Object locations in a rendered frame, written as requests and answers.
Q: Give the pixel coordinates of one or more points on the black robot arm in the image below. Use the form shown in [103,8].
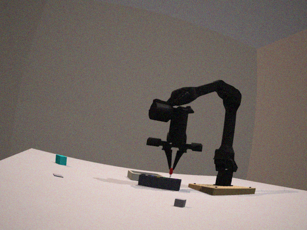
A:
[224,156]

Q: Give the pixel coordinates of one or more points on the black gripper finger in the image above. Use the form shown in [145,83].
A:
[168,153]
[178,156]

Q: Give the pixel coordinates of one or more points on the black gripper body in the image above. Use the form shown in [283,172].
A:
[177,133]

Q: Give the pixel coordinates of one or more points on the teal cube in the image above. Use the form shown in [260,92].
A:
[61,160]

